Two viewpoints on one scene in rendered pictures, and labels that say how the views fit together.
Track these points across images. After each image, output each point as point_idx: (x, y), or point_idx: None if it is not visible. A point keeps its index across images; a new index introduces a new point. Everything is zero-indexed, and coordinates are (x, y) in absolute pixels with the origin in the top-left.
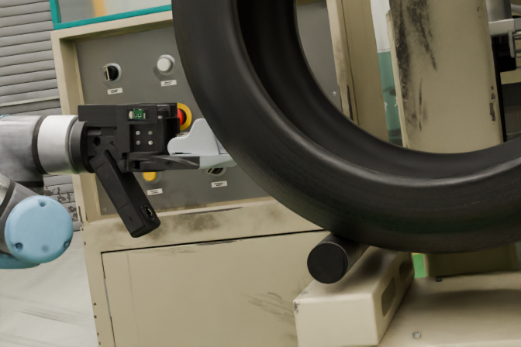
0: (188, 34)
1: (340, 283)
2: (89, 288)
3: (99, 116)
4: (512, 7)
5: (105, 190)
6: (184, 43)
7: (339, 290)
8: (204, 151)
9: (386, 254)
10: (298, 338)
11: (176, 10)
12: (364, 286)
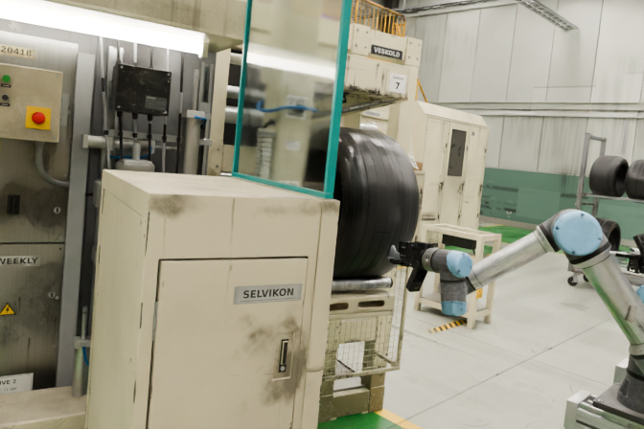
0: (418, 217)
1: (375, 292)
2: (317, 422)
3: (426, 247)
4: (55, 180)
5: (425, 275)
6: (417, 220)
7: (381, 291)
8: None
9: (334, 292)
10: (394, 305)
11: (418, 210)
12: (376, 289)
